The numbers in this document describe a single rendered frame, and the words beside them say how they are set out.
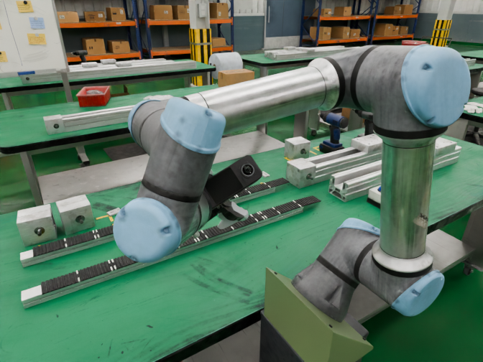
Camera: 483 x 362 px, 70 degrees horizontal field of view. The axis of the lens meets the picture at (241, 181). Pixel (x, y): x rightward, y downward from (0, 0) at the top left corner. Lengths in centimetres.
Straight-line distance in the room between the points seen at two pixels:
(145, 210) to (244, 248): 82
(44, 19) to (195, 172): 335
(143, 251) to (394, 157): 44
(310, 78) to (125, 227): 39
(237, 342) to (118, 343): 76
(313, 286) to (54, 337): 64
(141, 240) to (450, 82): 48
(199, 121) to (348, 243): 57
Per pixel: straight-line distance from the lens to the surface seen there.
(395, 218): 71
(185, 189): 40
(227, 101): 54
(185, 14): 1128
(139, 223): 40
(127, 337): 98
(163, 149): 40
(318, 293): 86
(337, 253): 87
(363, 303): 187
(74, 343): 101
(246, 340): 164
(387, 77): 60
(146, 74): 438
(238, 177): 56
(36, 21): 368
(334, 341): 78
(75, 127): 250
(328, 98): 65
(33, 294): 114
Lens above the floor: 151
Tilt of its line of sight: 27 degrees down
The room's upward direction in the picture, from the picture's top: straight up
